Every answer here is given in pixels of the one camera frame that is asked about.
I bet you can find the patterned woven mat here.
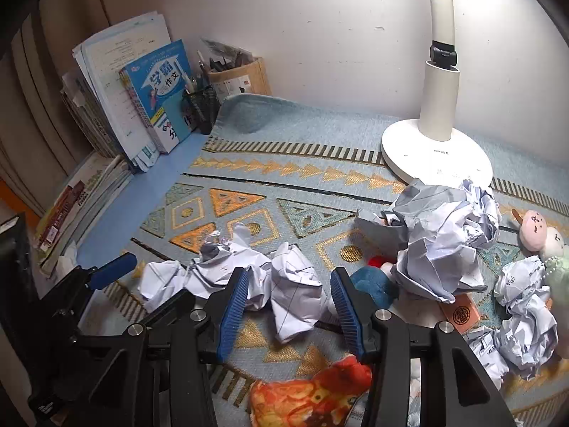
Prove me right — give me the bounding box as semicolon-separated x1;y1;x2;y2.
102;93;569;427

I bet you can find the row of upright books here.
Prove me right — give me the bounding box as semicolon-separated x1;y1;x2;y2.
60;69;129;161

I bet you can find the blue textbook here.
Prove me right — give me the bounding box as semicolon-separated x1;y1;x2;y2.
119;39;198;154

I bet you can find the white plush toy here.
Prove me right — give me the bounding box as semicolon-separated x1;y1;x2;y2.
406;358;423;427

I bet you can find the white desk lamp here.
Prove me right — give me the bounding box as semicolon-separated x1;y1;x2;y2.
381;0;494;188

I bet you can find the orange cardboard box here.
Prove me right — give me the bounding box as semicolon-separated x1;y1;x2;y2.
440;294;481;334

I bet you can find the blue plush toy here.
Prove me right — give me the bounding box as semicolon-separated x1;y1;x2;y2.
350;267;401;310

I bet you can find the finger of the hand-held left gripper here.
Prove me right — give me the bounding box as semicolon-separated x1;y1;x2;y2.
144;290;196;327
53;253;138;307

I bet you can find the black mesh pen holder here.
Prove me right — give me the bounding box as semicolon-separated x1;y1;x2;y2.
182;84;222;136

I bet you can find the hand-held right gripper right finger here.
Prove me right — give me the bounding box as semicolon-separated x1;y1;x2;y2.
331;268;516;427

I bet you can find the flat stack of books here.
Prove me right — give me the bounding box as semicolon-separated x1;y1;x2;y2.
36;151;134;276

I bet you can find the stack of white worksheets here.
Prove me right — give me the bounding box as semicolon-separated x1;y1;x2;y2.
73;11;174;174

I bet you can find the clear plastic bag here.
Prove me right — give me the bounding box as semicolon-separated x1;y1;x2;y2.
199;38;254;72

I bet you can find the orange patterned plush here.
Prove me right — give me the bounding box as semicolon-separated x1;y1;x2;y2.
249;356;374;427

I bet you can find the cardboard storage box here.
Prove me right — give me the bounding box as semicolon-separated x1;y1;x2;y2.
207;56;273;99

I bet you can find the grey paper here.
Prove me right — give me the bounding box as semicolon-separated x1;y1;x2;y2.
356;207;487;305

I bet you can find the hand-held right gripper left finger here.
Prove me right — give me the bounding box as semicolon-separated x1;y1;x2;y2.
86;268;250;427

